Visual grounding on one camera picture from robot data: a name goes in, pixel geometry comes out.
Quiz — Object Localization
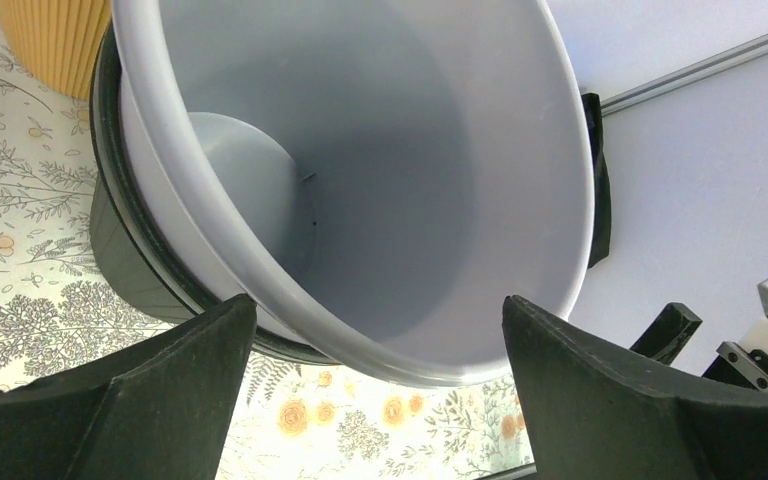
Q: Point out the black plastic waste bin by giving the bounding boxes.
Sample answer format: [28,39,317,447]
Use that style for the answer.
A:
[89,22,612,366]

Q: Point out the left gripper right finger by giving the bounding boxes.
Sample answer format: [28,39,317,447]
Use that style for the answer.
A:
[502,295,768,479]

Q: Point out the grey plastic waste bin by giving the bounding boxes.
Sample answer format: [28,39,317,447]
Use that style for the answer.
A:
[112,1,595,387]

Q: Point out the yellow slatted waste bin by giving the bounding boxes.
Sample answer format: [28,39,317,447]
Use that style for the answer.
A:
[0,0,112,100]

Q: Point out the floral patterned table mat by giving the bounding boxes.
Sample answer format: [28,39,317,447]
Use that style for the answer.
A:
[0,25,532,479]

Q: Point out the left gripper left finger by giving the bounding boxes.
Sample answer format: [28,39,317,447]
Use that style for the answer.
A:
[0,295,256,479]

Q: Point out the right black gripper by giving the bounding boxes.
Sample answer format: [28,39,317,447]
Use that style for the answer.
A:
[629,302,768,393]

